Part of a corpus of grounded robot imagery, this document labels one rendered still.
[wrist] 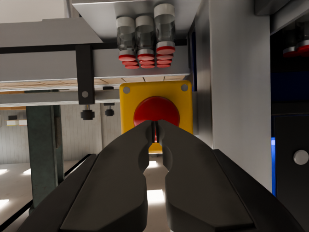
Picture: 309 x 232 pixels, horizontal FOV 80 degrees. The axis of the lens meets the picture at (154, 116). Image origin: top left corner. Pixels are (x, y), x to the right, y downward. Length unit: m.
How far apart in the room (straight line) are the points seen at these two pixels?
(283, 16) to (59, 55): 0.29
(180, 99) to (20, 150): 12.42
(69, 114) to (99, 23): 10.90
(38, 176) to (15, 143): 9.66
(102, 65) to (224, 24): 0.19
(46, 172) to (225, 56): 2.87
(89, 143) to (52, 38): 10.65
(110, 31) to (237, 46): 0.16
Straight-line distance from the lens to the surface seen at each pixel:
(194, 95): 0.26
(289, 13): 0.22
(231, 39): 0.21
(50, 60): 0.35
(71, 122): 11.13
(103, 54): 0.32
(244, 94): 0.21
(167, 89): 0.18
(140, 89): 0.18
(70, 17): 0.40
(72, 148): 11.30
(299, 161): 0.24
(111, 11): 0.23
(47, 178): 2.99
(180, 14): 0.24
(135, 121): 0.16
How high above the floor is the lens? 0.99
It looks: 2 degrees up
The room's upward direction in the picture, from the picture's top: 178 degrees clockwise
